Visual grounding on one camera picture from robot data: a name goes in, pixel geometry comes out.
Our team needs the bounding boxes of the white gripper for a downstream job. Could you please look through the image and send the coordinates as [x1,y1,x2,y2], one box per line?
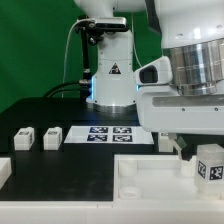
[137,86,224,161]

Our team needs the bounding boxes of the white square table top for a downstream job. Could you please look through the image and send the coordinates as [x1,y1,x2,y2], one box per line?
[114,155,224,201]

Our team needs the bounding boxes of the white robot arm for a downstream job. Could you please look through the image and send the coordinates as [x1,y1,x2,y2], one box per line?
[74,0,224,135]

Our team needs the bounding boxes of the white sheet with tags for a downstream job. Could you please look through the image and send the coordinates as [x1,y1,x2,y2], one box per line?
[65,126,154,145]

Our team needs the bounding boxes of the white left obstacle block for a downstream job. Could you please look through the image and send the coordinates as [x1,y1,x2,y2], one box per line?
[0,158,12,189]

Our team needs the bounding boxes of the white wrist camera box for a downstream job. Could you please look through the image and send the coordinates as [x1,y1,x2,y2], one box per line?
[133,56,173,86]

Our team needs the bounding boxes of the black cables at base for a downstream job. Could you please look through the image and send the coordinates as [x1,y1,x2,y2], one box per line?
[42,79,93,99]

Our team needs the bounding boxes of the black camera on mount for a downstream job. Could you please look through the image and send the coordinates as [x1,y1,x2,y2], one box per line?
[87,17,128,32]

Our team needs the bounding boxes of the white cable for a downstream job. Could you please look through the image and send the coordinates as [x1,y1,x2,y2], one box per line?
[61,18,93,98]

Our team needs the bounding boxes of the white front rail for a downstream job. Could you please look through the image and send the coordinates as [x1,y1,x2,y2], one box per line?
[0,201,224,224]

